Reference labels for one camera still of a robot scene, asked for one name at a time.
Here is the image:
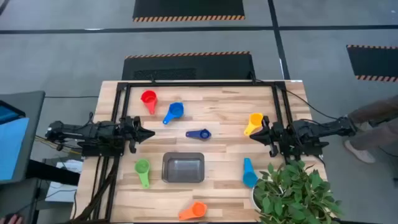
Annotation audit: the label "red measuring cup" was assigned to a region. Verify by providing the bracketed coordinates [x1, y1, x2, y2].
[140, 90, 159, 115]

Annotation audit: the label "black aluminium table frame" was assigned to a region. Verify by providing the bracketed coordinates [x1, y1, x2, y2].
[104, 80, 295, 222]

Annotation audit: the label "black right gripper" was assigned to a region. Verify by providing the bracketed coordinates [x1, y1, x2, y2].
[249, 115, 292, 158]

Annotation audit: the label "blue panel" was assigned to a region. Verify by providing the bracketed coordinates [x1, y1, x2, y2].
[0, 117, 30, 182]

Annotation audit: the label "white plant pot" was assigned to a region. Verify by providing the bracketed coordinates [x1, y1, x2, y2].
[250, 183, 265, 214]

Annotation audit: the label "yellow measuring cup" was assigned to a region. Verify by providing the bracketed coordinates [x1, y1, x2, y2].
[243, 112, 264, 137]

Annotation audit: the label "black mat with hazard stripes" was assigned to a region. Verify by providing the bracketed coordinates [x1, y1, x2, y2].
[132, 0, 246, 22]
[346, 44, 398, 83]
[121, 50, 256, 81]

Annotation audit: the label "orange measuring cup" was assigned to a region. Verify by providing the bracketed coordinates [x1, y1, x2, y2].
[178, 201, 208, 222]

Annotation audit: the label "person's hand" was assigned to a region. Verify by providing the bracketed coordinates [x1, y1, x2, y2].
[0, 213, 24, 224]

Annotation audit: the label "black cable bundle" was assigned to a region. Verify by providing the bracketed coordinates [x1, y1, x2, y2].
[73, 155, 121, 223]

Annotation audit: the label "small navy measuring cup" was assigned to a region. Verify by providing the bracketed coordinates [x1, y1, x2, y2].
[185, 128, 212, 141]

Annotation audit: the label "black cable on table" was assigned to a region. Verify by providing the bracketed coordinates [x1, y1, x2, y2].
[284, 88, 340, 122]

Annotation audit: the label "person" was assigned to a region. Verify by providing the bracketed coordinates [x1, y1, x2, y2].
[343, 95, 398, 164]

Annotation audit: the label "black bar under desk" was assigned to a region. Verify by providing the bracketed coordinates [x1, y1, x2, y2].
[25, 159, 81, 187]

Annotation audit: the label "grey plastic basket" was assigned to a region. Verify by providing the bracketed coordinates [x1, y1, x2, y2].
[161, 151, 206, 184]

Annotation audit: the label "dark framed tablet screen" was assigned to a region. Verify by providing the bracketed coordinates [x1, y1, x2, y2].
[0, 100, 26, 126]

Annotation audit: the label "green leafy plant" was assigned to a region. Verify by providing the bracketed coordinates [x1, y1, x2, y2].
[253, 159, 345, 224]

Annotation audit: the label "grey desk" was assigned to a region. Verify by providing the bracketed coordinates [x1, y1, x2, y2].
[0, 90, 46, 185]

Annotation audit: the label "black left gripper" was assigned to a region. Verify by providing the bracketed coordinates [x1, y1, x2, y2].
[119, 115, 156, 154]

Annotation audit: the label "white papers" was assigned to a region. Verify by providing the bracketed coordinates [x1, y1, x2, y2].
[45, 159, 84, 203]

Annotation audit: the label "yellow and black cables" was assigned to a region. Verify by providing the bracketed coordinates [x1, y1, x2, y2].
[33, 134, 84, 156]

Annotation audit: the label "light blue measuring cup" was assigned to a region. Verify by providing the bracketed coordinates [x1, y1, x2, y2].
[242, 157, 259, 189]

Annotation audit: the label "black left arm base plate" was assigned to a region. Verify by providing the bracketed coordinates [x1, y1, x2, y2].
[76, 139, 126, 157]

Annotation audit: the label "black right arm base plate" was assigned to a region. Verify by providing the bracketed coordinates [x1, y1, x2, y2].
[278, 141, 330, 157]

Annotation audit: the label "green measuring cup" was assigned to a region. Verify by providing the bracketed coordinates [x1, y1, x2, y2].
[134, 158, 151, 189]

